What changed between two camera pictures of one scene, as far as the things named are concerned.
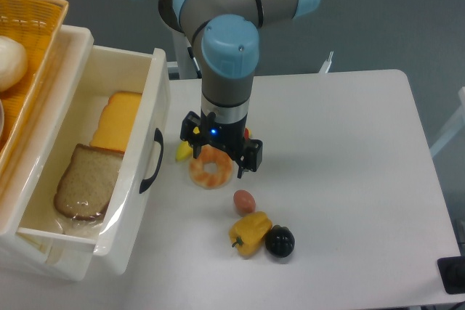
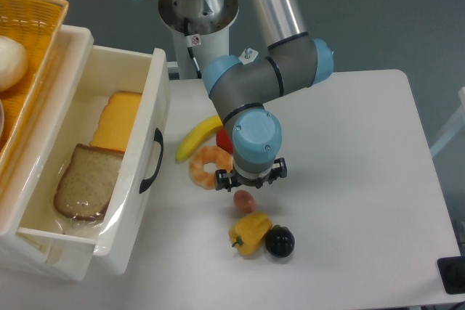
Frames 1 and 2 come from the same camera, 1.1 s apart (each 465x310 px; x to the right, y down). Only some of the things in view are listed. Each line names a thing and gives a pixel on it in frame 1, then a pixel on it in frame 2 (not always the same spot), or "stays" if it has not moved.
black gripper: [228, 137] -> [225, 180]
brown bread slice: [87, 184] stays
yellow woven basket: [36, 21] stays
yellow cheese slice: [116, 121] stays
